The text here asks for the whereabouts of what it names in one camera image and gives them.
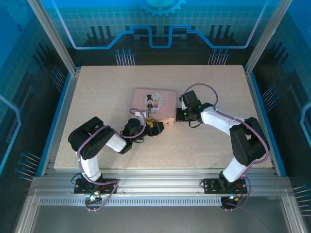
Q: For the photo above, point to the pink tin box with cartoon couple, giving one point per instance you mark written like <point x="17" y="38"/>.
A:
<point x="155" y="102"/>

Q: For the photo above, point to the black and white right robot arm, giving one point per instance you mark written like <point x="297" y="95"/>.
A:
<point x="245" y="145"/>

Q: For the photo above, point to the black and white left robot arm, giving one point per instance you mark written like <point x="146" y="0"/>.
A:
<point x="90" y="138"/>

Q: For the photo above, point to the grey metal panel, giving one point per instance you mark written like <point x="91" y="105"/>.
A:
<point x="158" y="221"/>

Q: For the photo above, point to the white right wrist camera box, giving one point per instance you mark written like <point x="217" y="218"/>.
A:
<point x="181" y="104"/>

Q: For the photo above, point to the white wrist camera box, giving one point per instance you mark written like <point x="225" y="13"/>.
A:
<point x="181" y="104"/>
<point x="141" y="114"/>

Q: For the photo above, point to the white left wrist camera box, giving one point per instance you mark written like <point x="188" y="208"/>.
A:
<point x="141" y="114"/>

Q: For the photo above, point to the aluminium frame rail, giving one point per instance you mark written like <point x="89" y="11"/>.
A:
<point x="158" y="179"/>

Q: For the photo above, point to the aluminium side rail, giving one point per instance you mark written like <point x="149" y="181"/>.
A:
<point x="258" y="109"/>
<point x="66" y="109"/>

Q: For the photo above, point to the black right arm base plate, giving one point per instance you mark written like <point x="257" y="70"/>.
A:
<point x="211" y="187"/>

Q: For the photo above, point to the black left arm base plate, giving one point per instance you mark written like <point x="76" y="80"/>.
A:
<point x="82" y="188"/>

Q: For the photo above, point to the aluminium frame post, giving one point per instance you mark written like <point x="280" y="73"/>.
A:
<point x="54" y="36"/>
<point x="264" y="36"/>

